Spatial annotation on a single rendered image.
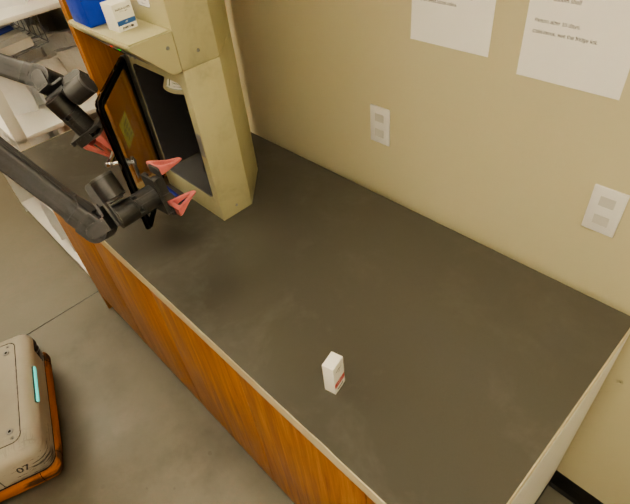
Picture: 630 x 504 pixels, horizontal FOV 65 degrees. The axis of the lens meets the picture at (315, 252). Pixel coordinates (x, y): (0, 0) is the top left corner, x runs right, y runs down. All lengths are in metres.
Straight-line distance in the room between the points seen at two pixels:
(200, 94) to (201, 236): 0.42
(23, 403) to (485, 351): 1.72
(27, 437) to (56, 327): 0.85
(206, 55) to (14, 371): 1.56
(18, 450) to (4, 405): 0.22
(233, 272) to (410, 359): 0.54
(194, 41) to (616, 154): 0.97
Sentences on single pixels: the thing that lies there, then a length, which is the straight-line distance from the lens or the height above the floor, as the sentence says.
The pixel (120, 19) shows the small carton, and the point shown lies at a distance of 1.35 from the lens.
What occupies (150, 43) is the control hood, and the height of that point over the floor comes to 1.50.
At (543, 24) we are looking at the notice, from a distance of 1.15.
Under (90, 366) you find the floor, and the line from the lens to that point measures 2.63.
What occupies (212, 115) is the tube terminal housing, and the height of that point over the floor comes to 1.27.
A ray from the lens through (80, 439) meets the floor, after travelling 2.42.
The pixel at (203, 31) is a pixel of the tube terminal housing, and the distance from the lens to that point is 1.34.
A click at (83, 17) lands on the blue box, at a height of 1.53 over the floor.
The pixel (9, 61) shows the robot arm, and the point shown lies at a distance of 1.59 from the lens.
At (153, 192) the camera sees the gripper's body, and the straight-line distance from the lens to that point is 1.25.
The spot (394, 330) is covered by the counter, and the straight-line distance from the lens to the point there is 1.20.
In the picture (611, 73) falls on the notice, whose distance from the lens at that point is 1.13.
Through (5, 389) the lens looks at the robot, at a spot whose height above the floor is 0.28.
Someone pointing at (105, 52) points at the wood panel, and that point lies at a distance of 1.65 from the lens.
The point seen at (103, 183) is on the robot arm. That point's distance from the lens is 1.23.
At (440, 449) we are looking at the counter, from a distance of 1.05.
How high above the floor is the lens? 1.88
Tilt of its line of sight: 43 degrees down
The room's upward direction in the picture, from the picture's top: 7 degrees counter-clockwise
